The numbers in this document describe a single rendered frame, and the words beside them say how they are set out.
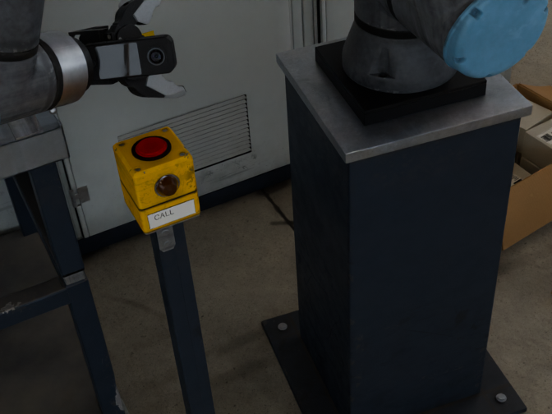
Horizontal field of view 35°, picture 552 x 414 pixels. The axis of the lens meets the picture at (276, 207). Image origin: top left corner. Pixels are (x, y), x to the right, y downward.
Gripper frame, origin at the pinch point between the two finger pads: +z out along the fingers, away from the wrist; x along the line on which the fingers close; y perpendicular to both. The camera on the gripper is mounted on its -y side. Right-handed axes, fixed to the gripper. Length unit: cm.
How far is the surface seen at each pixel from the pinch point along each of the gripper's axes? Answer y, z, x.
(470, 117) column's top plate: -28.0, 32.4, 18.9
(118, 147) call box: -1.9, -17.5, 10.8
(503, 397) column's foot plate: -18, 62, 86
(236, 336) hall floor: 40, 49, 75
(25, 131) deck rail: 18.1, -15.2, 9.4
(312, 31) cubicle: 39, 96, 12
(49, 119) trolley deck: 17.3, -11.1, 8.8
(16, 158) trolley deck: 19.4, -16.8, 13.0
